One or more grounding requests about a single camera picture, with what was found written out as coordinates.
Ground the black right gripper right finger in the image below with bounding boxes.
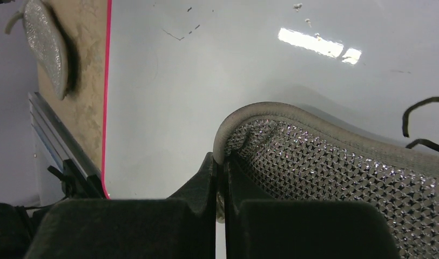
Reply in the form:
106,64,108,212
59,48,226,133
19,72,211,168
223,157,400,258

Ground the pink framed whiteboard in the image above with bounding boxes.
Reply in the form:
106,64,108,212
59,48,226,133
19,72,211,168
102,1,439,199

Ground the silver sparkly scrub pad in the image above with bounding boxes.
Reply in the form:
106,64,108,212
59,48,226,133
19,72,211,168
213,102,439,258

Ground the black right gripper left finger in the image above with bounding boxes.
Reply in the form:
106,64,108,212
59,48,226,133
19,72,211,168
25,152,216,258

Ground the aluminium rail frame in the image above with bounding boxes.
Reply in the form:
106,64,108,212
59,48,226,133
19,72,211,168
29,92,106,205

